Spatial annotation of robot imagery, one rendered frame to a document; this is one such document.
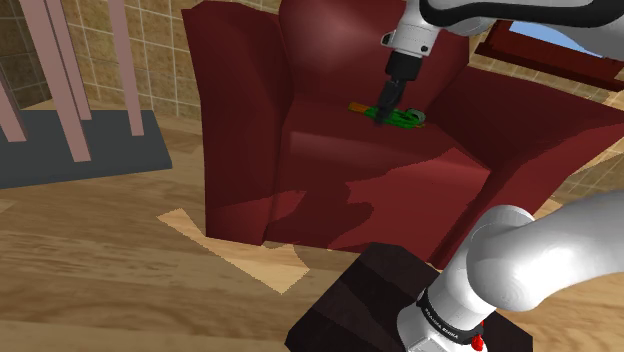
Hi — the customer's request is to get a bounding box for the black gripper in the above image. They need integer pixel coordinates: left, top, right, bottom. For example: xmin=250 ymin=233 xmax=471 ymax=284
xmin=374 ymin=50 xmax=422 ymax=126

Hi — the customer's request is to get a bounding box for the dark red armchair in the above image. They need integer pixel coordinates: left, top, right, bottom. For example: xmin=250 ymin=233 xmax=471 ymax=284
xmin=181 ymin=0 xmax=624 ymax=270

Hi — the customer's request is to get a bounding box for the dark red framed window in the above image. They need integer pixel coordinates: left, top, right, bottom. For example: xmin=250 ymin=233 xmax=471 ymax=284
xmin=474 ymin=19 xmax=624 ymax=92

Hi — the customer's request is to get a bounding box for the green toy with orange handle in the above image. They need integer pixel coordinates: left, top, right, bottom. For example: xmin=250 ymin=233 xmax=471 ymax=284
xmin=348 ymin=101 xmax=427 ymax=131

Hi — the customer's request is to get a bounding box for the pink legged frame on grey base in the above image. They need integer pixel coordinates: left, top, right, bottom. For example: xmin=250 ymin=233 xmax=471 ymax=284
xmin=0 ymin=0 xmax=174 ymax=190

